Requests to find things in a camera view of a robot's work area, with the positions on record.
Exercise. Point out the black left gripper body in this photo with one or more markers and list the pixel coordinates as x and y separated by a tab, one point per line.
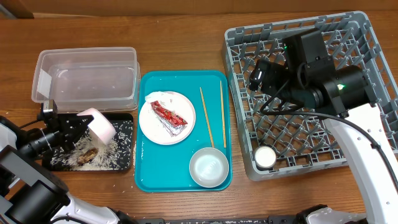
56	126

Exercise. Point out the white rice pile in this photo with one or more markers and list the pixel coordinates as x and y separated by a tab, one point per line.
102	155

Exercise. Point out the small pink bowl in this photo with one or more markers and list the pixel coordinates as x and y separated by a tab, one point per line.
100	128

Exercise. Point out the white paper cup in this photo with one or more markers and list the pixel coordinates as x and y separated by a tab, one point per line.
265	157

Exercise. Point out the red foil snack wrapper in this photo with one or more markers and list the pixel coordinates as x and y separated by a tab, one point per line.
173	123

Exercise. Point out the brown food scrap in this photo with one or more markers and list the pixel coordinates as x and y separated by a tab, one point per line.
87	156

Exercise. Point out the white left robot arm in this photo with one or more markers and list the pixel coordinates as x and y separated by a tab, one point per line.
32	194

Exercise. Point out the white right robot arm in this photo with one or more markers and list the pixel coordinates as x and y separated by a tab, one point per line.
346	102

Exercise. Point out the black rectangular waste tray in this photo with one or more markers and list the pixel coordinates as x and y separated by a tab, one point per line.
124	146

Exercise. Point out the clear plastic waste bin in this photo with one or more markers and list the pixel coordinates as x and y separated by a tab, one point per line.
104	78

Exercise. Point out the grey plastic dishwasher rack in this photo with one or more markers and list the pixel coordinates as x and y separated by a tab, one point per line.
302	143

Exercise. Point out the right wooden chopstick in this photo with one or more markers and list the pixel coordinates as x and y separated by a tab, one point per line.
222	114

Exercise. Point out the wooden chopstick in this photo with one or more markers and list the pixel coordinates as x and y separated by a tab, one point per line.
206	117
222	114

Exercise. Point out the left wooden chopstick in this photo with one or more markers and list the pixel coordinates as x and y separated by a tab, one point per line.
206	117

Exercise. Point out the large white plate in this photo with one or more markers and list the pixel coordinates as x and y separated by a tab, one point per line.
153	128

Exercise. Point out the teal plastic serving tray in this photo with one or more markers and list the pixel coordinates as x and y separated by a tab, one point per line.
165	168

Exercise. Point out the grey ceramic bowl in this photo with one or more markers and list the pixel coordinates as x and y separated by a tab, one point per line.
209	167

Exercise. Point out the black rail at table edge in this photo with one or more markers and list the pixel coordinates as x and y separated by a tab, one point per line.
316	214

